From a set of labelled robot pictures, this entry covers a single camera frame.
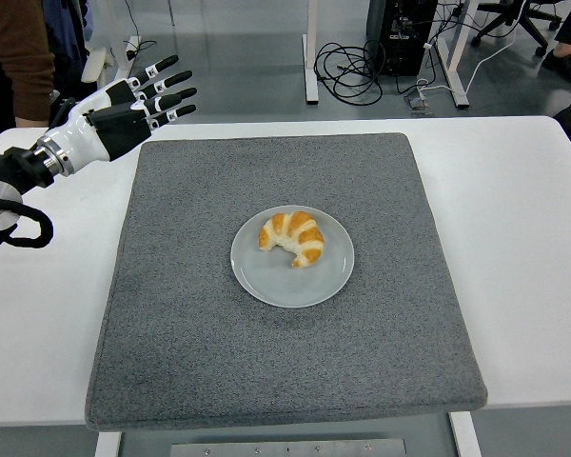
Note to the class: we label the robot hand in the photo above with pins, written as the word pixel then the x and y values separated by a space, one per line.
pixel 83 138

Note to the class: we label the golden croissant bread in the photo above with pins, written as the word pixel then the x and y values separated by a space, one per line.
pixel 309 238

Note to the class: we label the grey round plate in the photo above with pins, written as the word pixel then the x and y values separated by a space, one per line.
pixel 266 281

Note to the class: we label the grey metal plate with screws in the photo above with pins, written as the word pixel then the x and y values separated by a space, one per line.
pixel 288 448

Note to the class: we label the white chair armrest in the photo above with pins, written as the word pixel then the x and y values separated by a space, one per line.
pixel 95 66

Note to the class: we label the person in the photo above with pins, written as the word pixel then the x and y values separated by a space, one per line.
pixel 19 47
pixel 564 64

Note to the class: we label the white desk leg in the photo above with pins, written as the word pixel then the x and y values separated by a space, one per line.
pixel 119 28
pixel 457 57
pixel 310 62

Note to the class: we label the grey felt mat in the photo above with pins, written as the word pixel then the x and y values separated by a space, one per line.
pixel 285 357

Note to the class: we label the white table leg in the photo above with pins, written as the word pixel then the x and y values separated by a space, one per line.
pixel 465 435
pixel 107 443

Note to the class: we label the black computer tower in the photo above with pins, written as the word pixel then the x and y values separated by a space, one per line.
pixel 399 33

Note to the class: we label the grey floor socket box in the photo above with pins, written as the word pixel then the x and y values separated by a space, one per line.
pixel 419 102

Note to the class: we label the black office chair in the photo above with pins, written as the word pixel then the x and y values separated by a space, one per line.
pixel 528 19

